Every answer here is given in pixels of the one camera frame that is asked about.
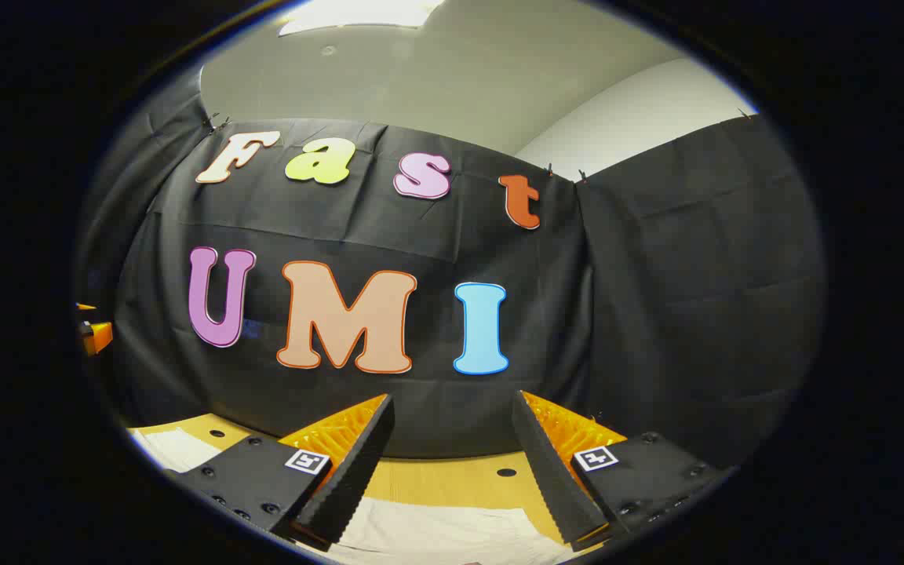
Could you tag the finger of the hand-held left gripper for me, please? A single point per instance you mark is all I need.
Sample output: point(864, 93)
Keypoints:
point(97, 336)

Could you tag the black backdrop cloth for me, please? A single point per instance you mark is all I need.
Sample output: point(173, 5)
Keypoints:
point(656, 314)

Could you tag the ceiling light panel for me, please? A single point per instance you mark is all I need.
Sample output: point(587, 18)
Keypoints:
point(358, 14)

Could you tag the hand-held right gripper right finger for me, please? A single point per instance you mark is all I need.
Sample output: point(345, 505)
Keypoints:
point(550, 471)

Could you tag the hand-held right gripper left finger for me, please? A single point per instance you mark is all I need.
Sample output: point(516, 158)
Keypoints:
point(358, 463)

